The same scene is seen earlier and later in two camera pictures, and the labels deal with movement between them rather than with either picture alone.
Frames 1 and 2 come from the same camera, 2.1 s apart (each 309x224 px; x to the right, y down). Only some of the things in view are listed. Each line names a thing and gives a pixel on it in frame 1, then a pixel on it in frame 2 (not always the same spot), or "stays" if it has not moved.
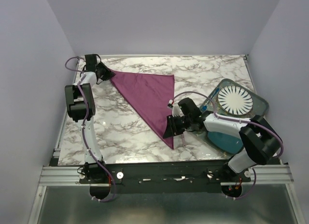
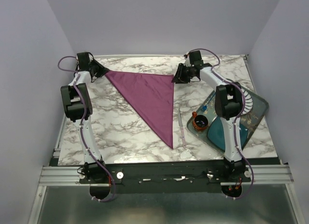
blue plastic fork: [204, 107] stays
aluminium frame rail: [260, 175] stays
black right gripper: [172, 129] to [178, 78]
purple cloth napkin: [149, 94] stays
